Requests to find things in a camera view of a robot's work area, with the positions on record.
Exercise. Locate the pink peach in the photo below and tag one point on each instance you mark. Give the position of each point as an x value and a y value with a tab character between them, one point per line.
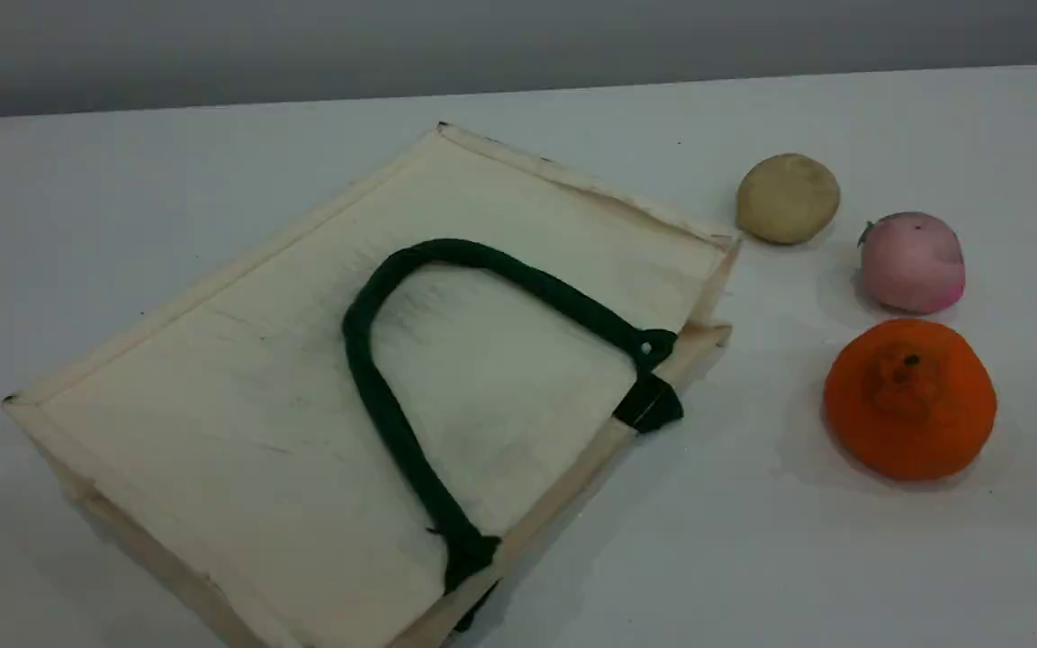
913	265

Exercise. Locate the round beige potato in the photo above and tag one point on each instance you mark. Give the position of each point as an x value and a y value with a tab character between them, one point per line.
787	198

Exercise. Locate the orange tangerine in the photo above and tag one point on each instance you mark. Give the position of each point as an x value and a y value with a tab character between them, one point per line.
910	405

